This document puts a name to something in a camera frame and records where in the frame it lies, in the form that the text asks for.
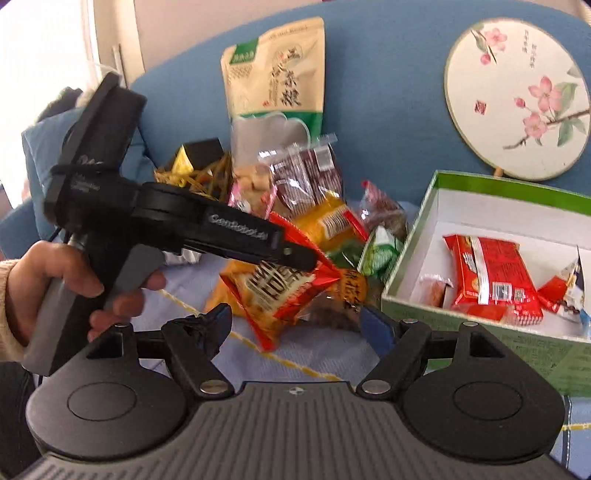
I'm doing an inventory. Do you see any person's left forearm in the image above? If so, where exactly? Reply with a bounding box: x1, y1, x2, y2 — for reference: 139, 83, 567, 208
0, 258, 24, 358

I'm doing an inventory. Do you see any green cardboard box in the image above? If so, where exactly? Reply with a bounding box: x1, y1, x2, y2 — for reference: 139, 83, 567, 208
381, 170, 591, 398

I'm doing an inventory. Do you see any clear bag of dark snacks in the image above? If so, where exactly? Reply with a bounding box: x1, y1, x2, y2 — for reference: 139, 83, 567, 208
360, 180, 409, 241

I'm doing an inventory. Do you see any small red white packet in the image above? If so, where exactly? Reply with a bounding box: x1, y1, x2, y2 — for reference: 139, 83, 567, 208
538, 256, 591, 330

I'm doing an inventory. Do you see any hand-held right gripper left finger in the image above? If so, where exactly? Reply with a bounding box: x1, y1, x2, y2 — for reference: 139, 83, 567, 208
85, 302, 236, 400

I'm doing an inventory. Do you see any dark orange snack packet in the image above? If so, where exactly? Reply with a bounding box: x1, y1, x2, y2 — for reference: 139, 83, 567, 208
309, 268, 370, 333

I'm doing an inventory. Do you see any clear bag of maroon packets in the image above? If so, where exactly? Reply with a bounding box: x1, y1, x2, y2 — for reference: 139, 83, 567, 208
259, 134, 345, 217

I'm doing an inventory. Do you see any black and gold box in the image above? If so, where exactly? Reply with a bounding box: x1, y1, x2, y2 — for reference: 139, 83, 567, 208
173, 138, 225, 174

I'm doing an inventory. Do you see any round floral fan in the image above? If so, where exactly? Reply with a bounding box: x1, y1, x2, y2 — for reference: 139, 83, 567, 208
444, 17, 591, 182

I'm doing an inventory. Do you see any pink bag of biscuits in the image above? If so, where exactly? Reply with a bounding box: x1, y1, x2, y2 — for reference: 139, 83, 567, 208
230, 182, 278, 219

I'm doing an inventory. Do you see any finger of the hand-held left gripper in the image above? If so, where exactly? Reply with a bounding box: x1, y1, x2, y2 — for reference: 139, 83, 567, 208
271, 229, 321, 273

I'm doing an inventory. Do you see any blue armchair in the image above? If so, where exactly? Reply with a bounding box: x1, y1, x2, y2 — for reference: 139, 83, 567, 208
0, 0, 591, 259

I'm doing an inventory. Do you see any red and yellow snack packet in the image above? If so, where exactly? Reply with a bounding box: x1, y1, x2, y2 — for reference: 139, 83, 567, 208
219, 215, 345, 352

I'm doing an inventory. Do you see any large beige and green pouch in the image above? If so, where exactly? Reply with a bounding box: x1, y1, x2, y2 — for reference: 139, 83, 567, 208
221, 17, 326, 199

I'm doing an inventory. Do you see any person's left hand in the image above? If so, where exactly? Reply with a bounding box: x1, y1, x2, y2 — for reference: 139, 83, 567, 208
4, 240, 167, 344

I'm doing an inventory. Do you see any red foil snack packet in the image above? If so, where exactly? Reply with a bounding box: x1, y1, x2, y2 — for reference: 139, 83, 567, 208
442, 234, 544, 329

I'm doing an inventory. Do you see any green snack packet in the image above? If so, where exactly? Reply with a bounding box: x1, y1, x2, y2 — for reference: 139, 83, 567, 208
358, 226, 404, 280

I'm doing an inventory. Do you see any wicker basket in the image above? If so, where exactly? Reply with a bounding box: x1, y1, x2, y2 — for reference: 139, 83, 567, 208
154, 154, 234, 204

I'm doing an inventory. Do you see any small pale pink packet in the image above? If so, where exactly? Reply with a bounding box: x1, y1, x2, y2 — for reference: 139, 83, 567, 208
420, 274, 455, 308

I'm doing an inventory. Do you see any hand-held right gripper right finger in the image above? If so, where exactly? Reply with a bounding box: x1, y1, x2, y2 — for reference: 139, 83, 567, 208
358, 305, 506, 400

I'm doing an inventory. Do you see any blue cushion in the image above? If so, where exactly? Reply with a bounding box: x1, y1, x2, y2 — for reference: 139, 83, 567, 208
21, 111, 153, 204

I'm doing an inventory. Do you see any light blue blanket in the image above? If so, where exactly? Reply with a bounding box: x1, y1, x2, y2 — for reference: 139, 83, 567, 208
139, 198, 591, 467

